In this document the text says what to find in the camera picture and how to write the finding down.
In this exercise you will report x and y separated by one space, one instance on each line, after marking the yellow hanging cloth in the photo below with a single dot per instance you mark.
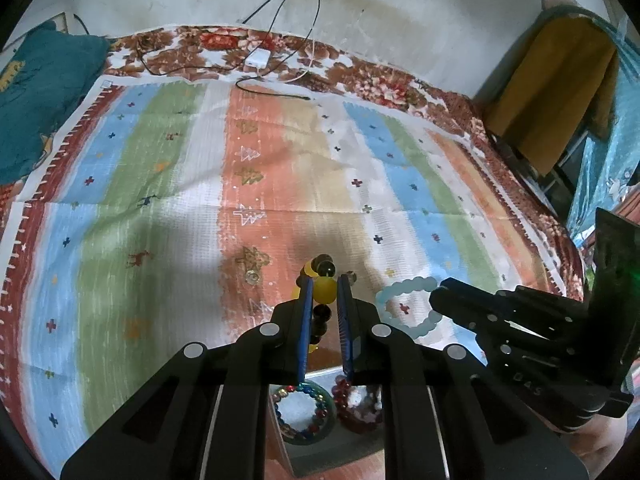
555 90

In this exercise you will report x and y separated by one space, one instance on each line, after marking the striped colourful mat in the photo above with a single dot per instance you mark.
150 185

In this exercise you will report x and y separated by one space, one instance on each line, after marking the silver metal tin box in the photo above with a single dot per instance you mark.
320 457

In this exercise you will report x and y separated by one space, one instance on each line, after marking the white charger box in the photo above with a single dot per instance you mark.
257 58

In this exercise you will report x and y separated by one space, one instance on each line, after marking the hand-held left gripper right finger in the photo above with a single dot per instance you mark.
345 330

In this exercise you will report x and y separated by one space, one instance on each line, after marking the teal pillow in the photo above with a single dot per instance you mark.
45 95

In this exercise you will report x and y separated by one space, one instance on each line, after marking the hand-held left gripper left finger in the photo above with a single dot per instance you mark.
306 330

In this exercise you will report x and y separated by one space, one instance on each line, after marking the teal printed curtain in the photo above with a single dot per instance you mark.
610 150

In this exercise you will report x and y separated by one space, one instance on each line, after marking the dark bedside furniture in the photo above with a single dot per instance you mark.
550 180

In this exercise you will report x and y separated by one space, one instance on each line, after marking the person's right hand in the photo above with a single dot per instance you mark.
610 450

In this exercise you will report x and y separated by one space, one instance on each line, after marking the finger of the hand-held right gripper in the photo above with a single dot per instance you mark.
465 312
525 305

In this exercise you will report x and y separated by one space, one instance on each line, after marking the brown floral bedsheet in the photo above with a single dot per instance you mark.
220 40

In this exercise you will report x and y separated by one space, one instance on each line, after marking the small clear bead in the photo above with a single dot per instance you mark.
251 275

